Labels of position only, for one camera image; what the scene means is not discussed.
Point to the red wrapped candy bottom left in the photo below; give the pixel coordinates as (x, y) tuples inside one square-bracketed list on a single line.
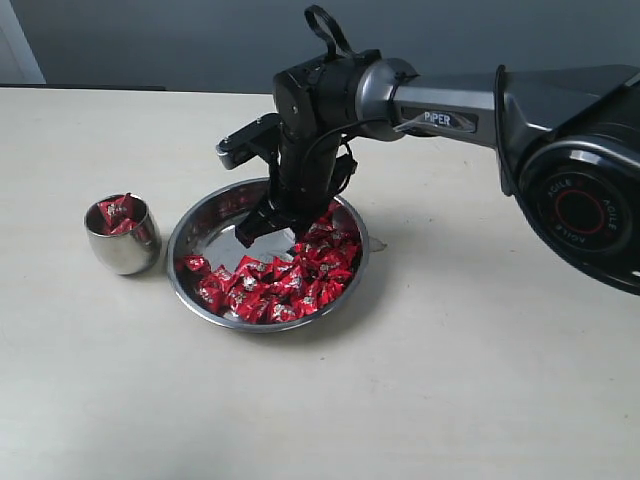
[(212, 297)]

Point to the red wrapped candy bottom centre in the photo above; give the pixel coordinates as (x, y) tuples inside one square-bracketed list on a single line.
[(279, 312)]

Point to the red wrapped candy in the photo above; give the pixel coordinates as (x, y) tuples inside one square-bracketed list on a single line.
[(279, 312), (212, 297), (247, 281)]

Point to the stainless steel bowl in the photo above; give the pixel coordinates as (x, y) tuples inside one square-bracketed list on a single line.
[(208, 228)]

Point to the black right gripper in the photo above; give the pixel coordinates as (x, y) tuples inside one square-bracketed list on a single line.
[(299, 192)]

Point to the stainless steel cup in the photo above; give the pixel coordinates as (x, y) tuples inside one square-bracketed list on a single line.
[(123, 234)]

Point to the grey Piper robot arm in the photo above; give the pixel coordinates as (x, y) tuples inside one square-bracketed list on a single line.
[(566, 141)]

